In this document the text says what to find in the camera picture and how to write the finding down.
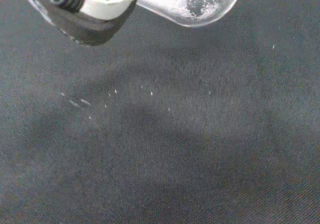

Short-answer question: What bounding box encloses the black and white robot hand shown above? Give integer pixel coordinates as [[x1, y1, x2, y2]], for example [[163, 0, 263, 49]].
[[24, 0, 309, 46]]

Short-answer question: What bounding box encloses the black bench cloth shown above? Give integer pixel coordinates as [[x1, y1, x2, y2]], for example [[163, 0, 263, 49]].
[[0, 0, 320, 224]]

